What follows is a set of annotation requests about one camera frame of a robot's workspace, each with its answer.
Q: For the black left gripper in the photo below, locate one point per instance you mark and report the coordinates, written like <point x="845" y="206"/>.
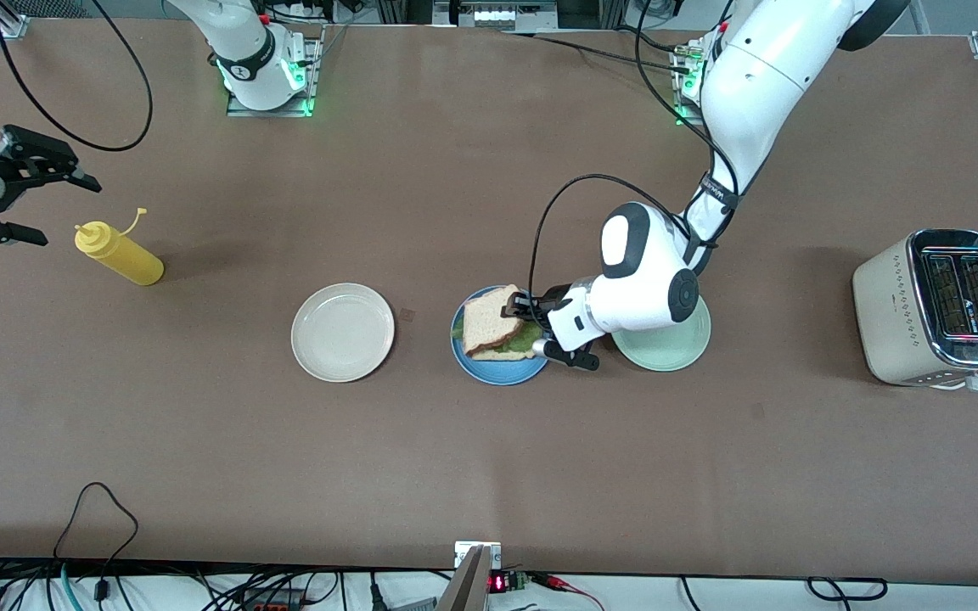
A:
<point x="549" y="306"/>

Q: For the blue round plate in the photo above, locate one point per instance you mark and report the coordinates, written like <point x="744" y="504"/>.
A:
<point x="497" y="373"/>

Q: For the yellow squeeze bottle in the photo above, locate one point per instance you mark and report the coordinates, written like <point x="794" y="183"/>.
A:
<point x="132" y="265"/>

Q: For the toasted bread slice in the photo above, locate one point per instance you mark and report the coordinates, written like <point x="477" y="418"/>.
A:
<point x="489" y="322"/>
<point x="506" y="355"/>

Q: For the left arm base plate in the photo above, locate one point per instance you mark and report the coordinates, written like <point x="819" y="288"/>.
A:
<point x="684" y="114"/>

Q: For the green lettuce leaf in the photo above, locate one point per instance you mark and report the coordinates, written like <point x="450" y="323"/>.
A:
<point x="521" y="339"/>

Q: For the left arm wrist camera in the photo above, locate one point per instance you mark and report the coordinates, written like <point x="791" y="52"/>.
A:
<point x="570" y="356"/>

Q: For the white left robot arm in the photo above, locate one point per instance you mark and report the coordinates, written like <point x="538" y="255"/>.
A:
<point x="752" y="76"/>

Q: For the light green round plate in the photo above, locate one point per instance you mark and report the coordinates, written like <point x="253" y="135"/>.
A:
<point x="667" y="350"/>

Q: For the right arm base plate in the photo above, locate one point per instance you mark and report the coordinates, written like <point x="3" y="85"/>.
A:
<point x="312" y="93"/>

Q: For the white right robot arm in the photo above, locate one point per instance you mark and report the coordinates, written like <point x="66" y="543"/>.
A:
<point x="251" y="51"/>

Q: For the beige round plate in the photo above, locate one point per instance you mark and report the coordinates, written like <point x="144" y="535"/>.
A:
<point x="342" y="333"/>

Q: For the red LED display board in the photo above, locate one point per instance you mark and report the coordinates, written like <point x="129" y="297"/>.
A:
<point x="499" y="583"/>

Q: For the black equipment box with lights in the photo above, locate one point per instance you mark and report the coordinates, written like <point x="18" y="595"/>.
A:
<point x="493" y="15"/>

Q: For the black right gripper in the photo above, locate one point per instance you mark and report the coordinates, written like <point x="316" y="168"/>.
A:
<point x="7" y="166"/>

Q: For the cream and chrome toaster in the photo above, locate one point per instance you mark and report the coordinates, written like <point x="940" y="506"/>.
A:
<point x="888" y="322"/>

